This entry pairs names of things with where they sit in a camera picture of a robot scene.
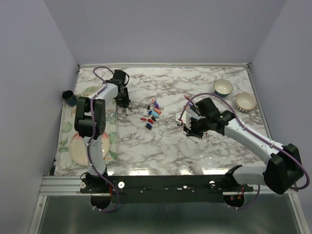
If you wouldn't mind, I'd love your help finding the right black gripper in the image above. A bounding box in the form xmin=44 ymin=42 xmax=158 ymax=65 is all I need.
xmin=183 ymin=116 xmax=211 ymax=138

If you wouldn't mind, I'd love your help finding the light blue highlighter cap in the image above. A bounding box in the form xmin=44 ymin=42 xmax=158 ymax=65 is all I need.
xmin=151 ymin=111 xmax=159 ymax=118

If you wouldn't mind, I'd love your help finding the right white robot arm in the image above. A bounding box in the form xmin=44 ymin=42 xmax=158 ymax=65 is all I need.
xmin=179 ymin=97 xmax=304 ymax=194

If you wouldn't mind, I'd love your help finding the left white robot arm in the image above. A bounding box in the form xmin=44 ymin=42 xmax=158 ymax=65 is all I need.
xmin=74 ymin=67 xmax=131 ymax=193

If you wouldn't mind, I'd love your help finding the blue marker cap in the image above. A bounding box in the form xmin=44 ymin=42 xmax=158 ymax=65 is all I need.
xmin=146 ymin=123 xmax=152 ymax=130

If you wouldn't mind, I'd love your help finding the floral ceramic bowl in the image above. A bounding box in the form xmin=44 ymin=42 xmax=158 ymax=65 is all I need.
xmin=80 ymin=86 xmax=100 ymax=97

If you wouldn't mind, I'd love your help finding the white ceramic bowl blue rim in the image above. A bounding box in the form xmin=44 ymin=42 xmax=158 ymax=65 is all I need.
xmin=213 ymin=79 xmax=233 ymax=98

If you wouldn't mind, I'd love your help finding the dark blue metal cup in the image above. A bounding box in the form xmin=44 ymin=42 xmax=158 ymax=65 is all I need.
xmin=62 ymin=90 xmax=78 ymax=107

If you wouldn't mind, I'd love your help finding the pink ceramic plate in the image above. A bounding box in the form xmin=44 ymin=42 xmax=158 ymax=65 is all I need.
xmin=69 ymin=133 xmax=111 ymax=166

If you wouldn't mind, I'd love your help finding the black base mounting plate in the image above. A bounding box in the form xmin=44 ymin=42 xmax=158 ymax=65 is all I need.
xmin=80 ymin=175 xmax=253 ymax=204

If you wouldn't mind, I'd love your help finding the aluminium frame rail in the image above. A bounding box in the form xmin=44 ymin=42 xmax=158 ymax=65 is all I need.
xmin=39 ymin=176 xmax=81 ymax=196

